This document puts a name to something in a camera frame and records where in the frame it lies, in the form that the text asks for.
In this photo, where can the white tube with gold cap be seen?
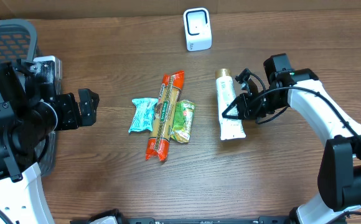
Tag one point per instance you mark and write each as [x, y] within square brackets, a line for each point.
[229, 128]

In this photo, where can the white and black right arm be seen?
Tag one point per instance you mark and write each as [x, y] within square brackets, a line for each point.
[339, 179]

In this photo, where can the white barcode scanner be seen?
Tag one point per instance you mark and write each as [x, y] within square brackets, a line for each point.
[198, 34]

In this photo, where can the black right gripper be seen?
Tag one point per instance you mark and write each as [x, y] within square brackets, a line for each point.
[244, 103]

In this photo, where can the green snack packet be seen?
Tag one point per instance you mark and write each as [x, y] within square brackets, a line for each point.
[183, 118]

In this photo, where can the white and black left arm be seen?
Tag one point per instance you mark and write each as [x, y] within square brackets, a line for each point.
[30, 110]

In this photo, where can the mint green wipes packet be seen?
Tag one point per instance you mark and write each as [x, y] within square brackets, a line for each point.
[144, 115]

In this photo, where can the orange spaghetti packet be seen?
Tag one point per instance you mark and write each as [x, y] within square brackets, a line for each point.
[164, 111]

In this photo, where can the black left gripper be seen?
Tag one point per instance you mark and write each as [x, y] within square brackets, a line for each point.
[89, 107]

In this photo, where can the grey plastic shopping basket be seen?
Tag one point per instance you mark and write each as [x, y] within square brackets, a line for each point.
[18, 39]

